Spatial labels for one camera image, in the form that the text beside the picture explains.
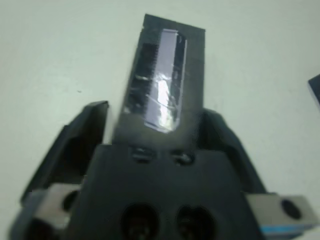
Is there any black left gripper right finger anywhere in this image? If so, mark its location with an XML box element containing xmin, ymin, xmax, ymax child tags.
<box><xmin>199</xmin><ymin>109</ymin><xmax>267</xmax><ymax>196</ymax></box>

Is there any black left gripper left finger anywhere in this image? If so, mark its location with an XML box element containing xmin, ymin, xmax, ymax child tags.
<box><xmin>19</xmin><ymin>100</ymin><xmax>111</xmax><ymax>202</ymax></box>

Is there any black box base white insert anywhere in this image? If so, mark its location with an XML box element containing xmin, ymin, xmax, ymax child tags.
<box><xmin>308</xmin><ymin>73</ymin><xmax>320</xmax><ymax>111</ymax></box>

